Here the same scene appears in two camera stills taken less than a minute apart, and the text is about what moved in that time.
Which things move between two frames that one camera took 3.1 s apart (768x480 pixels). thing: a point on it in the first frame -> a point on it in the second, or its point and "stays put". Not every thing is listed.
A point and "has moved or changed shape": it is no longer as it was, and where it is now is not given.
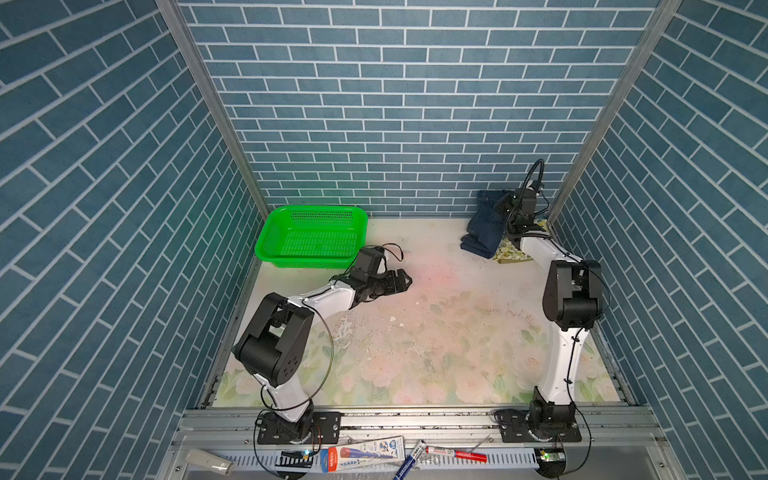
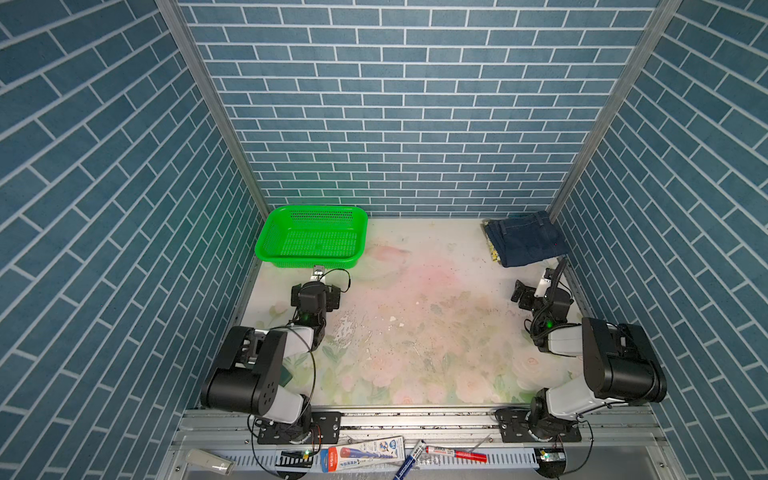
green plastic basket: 312,236 stays put
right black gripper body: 504,207 -> 529,302
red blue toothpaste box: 370,452 stays put
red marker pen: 464,455 stays put
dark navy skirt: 486,229 has moved or changed shape
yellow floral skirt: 508,254 -> 493,253
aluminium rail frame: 626,443 stays put
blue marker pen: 409,461 stays put
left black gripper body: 375,283 -> 331,299
